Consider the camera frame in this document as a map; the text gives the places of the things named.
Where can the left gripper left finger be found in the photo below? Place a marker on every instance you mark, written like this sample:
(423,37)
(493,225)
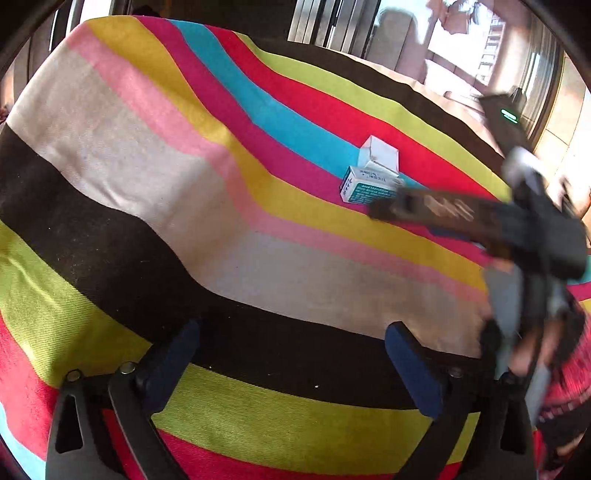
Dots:
(79,444)

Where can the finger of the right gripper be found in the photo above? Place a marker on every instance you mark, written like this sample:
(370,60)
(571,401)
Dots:
(448,214)

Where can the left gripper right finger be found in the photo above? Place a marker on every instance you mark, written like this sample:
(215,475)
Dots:
(501,446)

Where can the small white square box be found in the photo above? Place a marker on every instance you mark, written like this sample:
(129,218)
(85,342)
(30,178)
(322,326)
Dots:
(378,155)

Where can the teal white medicine box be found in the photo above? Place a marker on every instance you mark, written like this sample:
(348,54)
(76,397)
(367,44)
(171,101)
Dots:
(363,186)

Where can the person right hand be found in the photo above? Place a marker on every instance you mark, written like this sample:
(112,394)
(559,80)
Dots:
(555,349)

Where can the striped colourful bed cloth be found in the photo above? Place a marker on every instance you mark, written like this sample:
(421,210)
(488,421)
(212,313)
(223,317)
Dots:
(157,171)

